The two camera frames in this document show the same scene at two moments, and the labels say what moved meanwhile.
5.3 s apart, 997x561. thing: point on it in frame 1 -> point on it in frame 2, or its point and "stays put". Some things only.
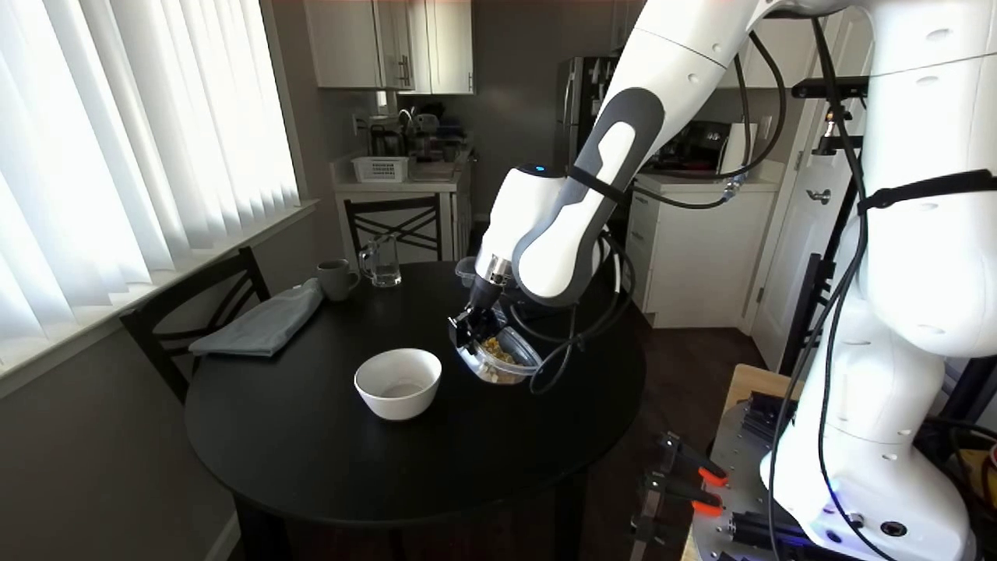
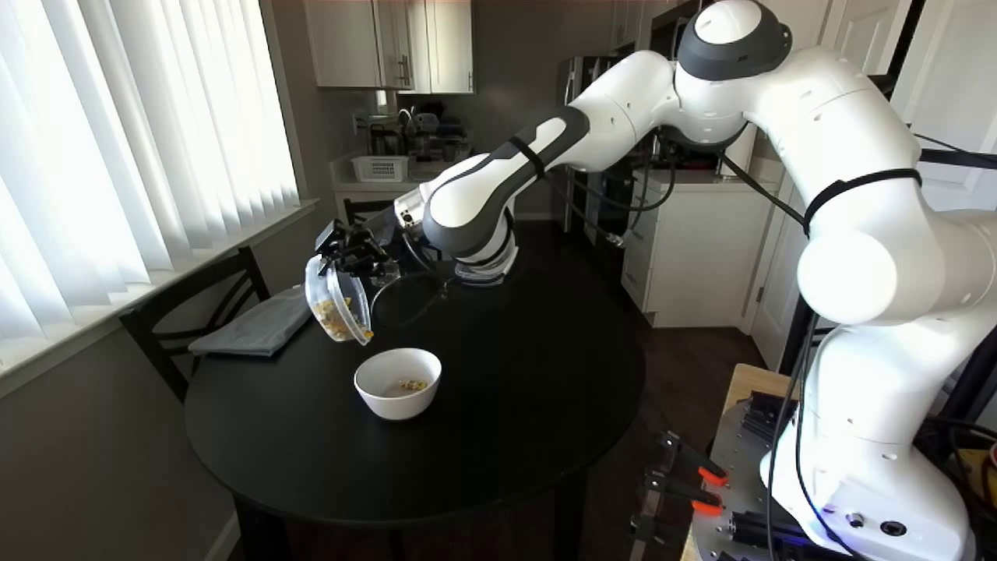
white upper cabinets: (417, 47) stays put
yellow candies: (496, 364) -> (342, 318)
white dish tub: (383, 169) stays put
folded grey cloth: (265, 325) stays put
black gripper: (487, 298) -> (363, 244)
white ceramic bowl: (397, 385) stays put
